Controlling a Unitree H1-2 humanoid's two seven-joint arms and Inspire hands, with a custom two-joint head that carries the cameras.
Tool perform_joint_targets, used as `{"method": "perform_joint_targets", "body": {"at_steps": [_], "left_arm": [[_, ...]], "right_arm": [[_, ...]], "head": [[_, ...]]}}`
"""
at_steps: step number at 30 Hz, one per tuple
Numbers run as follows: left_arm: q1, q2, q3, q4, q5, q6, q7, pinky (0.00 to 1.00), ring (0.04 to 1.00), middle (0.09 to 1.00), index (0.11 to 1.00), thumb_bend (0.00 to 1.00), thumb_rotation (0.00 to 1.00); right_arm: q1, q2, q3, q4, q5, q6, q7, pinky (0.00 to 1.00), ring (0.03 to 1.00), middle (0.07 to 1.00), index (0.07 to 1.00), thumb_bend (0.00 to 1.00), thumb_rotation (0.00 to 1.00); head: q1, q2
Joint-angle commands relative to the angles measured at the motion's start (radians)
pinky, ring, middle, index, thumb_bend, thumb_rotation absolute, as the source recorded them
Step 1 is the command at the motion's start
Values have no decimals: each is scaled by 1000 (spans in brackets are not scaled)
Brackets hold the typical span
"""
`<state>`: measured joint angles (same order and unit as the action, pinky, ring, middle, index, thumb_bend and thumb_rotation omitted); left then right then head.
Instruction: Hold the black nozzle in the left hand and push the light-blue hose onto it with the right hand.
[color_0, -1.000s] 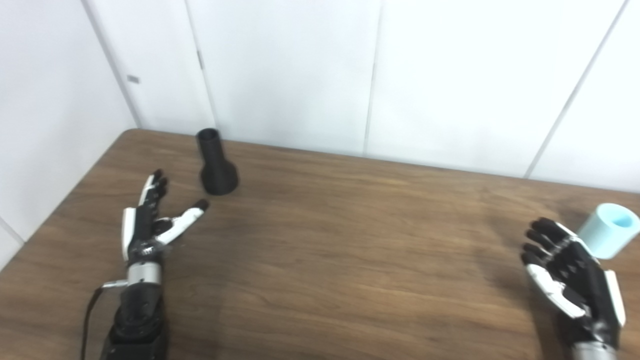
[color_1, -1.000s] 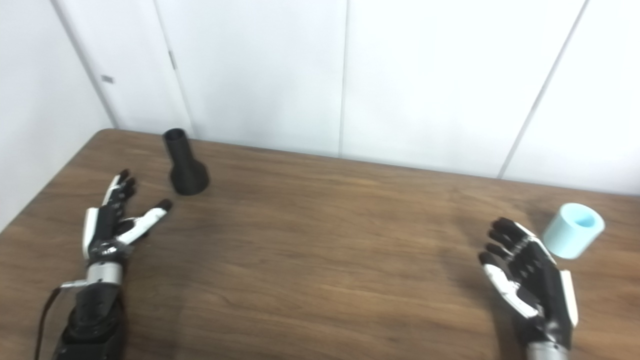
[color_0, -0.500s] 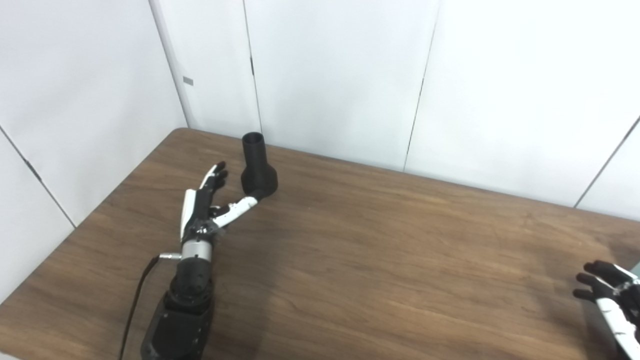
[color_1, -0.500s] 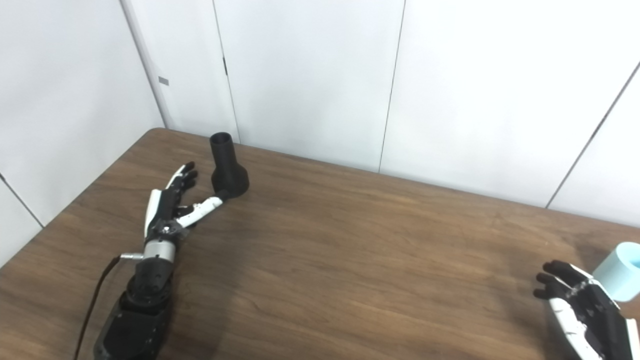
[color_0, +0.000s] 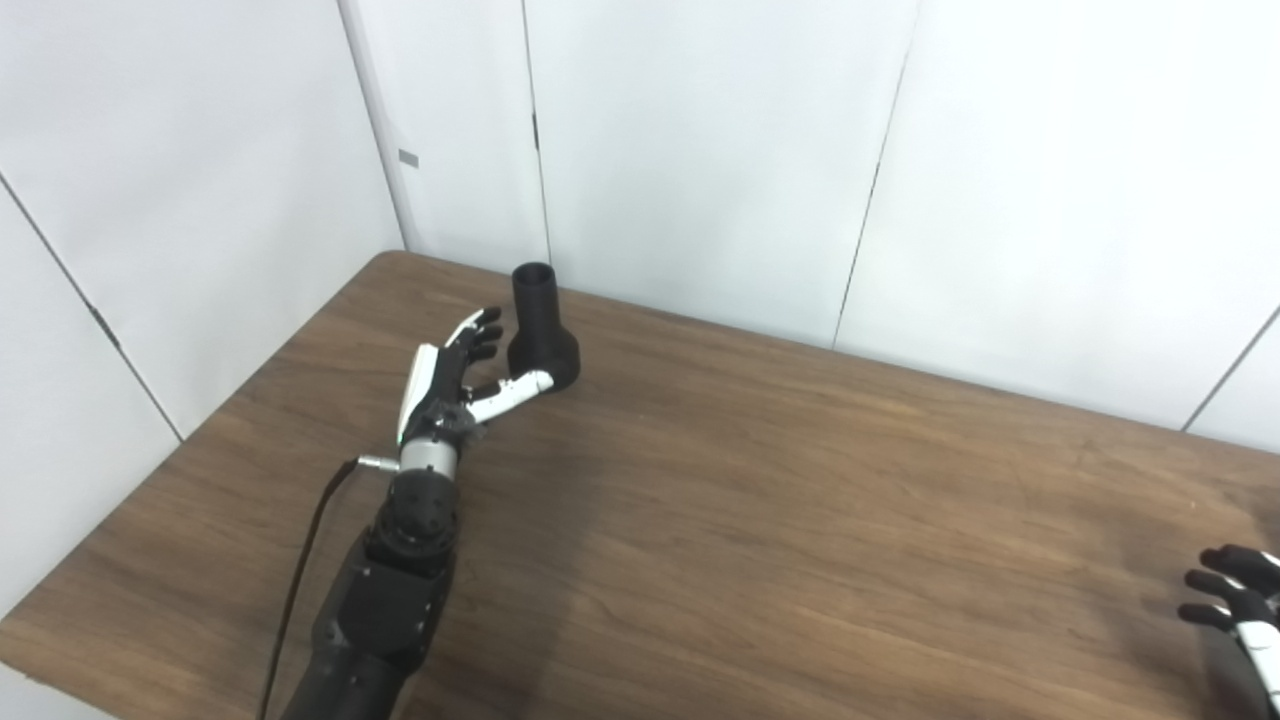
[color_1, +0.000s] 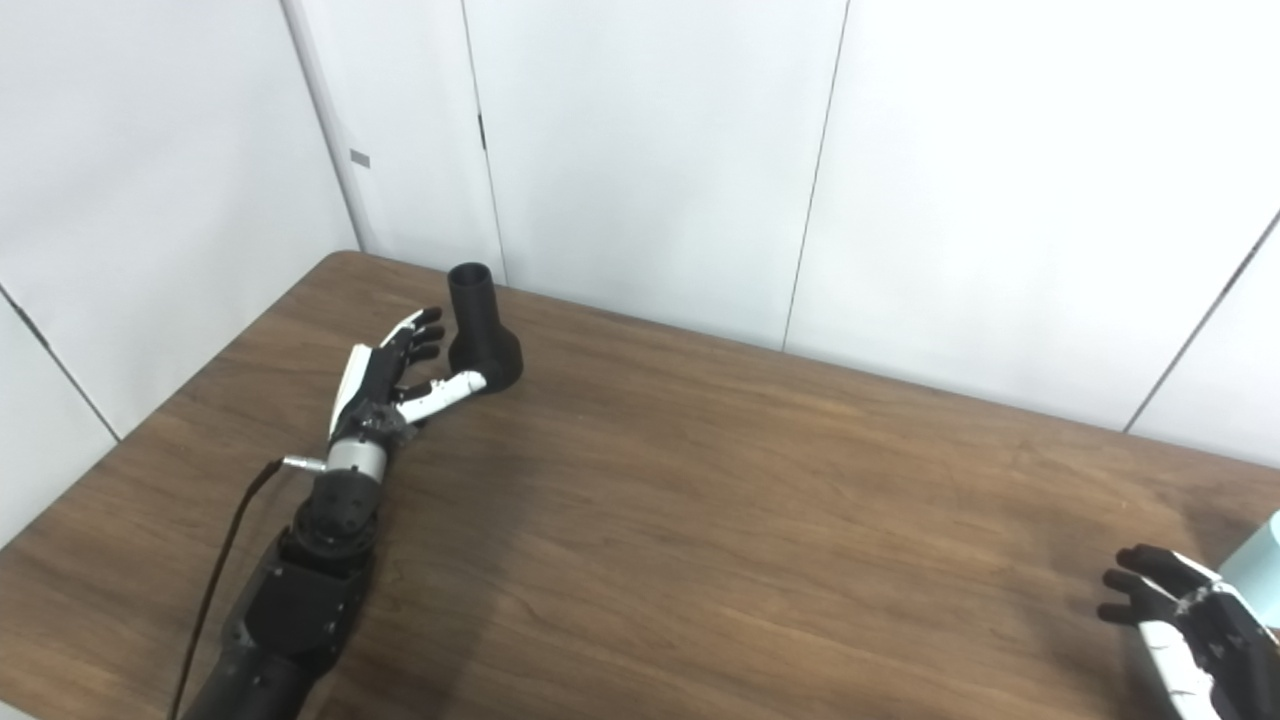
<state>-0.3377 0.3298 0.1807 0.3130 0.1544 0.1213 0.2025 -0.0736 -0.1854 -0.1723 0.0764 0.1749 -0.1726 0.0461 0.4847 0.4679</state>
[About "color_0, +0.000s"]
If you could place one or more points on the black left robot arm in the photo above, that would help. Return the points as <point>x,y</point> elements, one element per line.
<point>380,610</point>

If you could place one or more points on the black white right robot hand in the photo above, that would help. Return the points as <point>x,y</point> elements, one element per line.
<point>1255,605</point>

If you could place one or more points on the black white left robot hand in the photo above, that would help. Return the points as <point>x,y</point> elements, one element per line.
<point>435,400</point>

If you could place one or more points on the black wall seam clip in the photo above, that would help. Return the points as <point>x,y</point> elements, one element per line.
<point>535,130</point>
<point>100,322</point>

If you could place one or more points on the black funnel-shaped nozzle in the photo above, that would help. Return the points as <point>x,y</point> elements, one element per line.
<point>540,330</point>

